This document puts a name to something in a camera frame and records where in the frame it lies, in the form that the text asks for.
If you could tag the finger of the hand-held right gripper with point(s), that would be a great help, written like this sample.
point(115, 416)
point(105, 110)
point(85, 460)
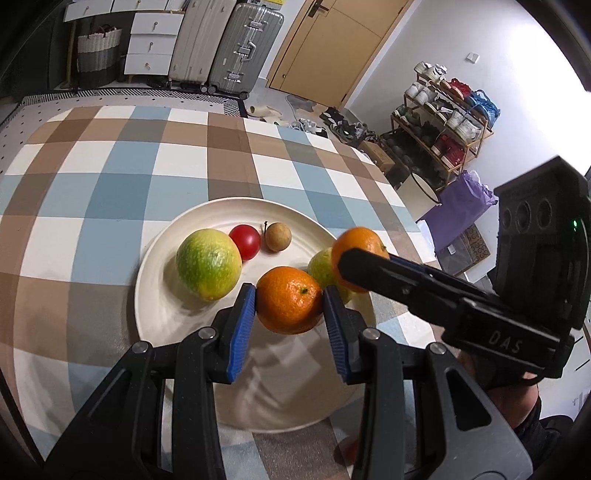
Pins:
point(392, 281)

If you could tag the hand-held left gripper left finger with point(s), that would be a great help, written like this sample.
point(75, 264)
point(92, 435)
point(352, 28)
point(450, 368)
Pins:
point(242, 327)

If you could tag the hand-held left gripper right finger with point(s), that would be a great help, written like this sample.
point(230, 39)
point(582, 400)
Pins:
point(334, 332)

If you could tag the orange mandarin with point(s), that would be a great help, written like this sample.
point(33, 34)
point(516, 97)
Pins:
point(290, 300)
point(360, 240)

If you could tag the cream round plate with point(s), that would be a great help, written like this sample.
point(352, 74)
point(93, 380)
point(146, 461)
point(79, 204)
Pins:
point(184, 332)

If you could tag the green yellow citrus fruit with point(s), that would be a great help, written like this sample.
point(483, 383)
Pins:
point(207, 263)
point(321, 270)

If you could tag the red tomato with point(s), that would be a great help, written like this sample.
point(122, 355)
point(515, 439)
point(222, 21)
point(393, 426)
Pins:
point(244, 241)

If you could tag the brown longan with stem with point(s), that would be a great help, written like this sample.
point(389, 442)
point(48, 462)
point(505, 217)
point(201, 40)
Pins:
point(277, 237)

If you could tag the person's right forearm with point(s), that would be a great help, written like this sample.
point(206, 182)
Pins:
point(549, 434)

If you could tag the person's right hand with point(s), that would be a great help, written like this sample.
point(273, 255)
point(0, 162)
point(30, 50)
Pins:
point(494, 376)

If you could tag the brown patterned doormat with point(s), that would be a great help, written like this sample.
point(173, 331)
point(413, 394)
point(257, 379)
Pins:
point(466, 247)

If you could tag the cream waste bin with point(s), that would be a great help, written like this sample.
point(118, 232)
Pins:
point(415, 198)

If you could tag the purple bag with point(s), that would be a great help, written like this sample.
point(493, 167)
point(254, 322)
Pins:
point(457, 207)

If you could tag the brown cardboard box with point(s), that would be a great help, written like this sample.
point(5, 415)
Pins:
point(376, 157)

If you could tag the pile of sneakers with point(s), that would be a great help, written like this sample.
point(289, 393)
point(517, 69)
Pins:
point(337, 127)

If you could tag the wooden shoe rack with shoes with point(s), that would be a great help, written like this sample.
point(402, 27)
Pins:
point(443, 120)

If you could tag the small grey door mat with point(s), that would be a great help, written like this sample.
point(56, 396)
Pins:
point(300, 102)

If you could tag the yellow wooden door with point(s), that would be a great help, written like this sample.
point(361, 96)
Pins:
point(332, 50)

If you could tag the grey silver suitcase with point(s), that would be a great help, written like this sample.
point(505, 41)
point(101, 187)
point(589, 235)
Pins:
point(244, 50)

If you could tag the beige suitcase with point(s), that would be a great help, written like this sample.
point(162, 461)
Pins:
point(198, 41)

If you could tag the white drawer desk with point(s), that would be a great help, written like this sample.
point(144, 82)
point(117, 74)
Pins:
point(152, 41)

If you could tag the woven grey white basket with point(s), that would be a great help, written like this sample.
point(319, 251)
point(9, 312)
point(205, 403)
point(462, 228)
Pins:
point(98, 50)

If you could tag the white light switch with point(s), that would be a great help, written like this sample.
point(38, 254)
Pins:
point(473, 57)

